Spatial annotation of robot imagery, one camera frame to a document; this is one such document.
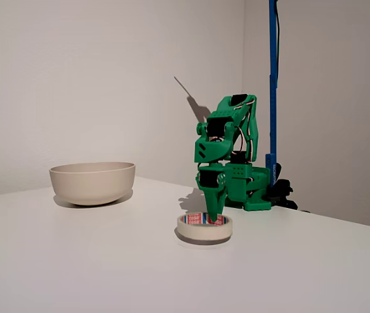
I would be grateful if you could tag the green gripper black servo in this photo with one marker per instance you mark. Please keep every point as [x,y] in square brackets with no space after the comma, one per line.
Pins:
[211,192]

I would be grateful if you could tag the white masking tape roll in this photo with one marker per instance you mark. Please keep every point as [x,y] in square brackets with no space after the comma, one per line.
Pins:
[201,232]

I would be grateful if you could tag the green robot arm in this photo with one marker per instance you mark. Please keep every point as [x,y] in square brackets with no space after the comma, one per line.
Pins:
[237,186]

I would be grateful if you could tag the black table clamp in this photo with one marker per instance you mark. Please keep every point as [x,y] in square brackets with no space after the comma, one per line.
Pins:
[284,189]

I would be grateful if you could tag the beige round bowl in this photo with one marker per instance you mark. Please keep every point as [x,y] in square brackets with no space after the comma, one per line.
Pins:
[90,186]

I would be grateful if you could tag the blue camera pole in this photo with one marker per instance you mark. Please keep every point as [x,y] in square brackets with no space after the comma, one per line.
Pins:
[273,98]

